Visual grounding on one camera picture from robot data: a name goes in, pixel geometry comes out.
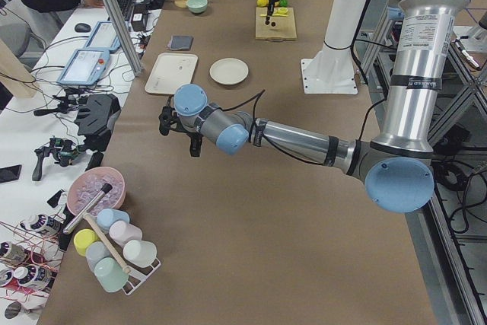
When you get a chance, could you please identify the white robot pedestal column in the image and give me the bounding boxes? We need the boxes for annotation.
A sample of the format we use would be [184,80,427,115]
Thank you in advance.
[301,0,366,94]

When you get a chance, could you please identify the bamboo cutting board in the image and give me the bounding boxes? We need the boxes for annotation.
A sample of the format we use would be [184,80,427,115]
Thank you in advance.
[255,7,297,40]

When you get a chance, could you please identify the pink bowl with ice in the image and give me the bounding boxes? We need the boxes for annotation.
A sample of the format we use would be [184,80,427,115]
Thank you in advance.
[67,167,126,215]

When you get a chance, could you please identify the yellow plastic knife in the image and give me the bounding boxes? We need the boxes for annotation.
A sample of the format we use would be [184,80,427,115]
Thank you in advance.
[259,13,289,18]

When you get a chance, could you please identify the white cup rack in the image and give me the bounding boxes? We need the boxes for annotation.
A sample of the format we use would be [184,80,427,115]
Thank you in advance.
[83,212,162,296]

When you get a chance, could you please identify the cream round plate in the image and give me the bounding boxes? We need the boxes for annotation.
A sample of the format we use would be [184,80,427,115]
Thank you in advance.
[209,58,249,85]

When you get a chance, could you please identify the cream rabbit tray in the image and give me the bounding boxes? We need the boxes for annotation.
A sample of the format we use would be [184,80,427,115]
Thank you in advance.
[145,53,198,95]

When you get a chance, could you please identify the grey plastic cup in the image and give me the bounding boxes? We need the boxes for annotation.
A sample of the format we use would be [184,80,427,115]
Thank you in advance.
[85,241,112,272]

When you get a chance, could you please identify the blue teach pendant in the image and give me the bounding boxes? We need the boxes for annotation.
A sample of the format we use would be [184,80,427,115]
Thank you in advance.
[57,47,110,87]
[84,21,121,53]

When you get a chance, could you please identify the blue teach pendant near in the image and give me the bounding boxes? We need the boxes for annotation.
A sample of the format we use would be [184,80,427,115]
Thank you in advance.
[57,47,110,87]

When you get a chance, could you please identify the grey folded cloth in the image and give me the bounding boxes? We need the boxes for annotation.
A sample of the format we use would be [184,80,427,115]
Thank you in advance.
[167,35,193,51]

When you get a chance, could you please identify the aluminium frame post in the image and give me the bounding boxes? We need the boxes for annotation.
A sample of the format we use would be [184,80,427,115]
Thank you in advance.
[103,0,142,77]

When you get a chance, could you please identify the black smartphone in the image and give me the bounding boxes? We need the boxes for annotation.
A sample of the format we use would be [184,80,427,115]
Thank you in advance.
[0,164,22,183]

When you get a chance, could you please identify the whole yellow lemon upper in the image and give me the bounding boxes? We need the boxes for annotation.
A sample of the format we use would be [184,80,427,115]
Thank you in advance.
[256,0,269,8]

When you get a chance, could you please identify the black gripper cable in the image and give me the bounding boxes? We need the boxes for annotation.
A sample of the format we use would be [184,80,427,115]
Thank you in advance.
[220,88,328,162]

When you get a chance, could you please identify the white plastic cup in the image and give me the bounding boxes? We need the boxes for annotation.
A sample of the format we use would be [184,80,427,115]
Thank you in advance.
[123,240,157,267]

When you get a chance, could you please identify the mint green bowl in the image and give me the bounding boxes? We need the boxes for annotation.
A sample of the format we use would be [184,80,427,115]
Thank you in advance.
[186,0,208,14]

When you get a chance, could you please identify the yellow plastic cup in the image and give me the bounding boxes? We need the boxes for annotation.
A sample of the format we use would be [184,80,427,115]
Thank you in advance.
[73,228,100,256]

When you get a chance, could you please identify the black computer mouse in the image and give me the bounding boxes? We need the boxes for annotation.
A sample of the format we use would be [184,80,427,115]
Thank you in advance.
[74,23,91,33]

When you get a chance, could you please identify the metal ice tongs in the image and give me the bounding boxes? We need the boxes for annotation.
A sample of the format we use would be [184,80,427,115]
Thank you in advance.
[62,183,113,234]

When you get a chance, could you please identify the green plastic cup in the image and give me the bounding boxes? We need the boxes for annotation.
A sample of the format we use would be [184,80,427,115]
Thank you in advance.
[94,257,129,293]

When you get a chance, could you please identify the pink plastic cup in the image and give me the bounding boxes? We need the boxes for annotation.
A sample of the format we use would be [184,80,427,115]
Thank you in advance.
[109,220,142,247]

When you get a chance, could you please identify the blue plastic cup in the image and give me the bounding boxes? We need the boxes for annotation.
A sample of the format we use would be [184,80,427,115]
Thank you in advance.
[96,209,130,233]

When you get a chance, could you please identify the blue teach pendant far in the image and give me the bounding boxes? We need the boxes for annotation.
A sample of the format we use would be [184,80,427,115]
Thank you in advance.
[84,21,121,53]

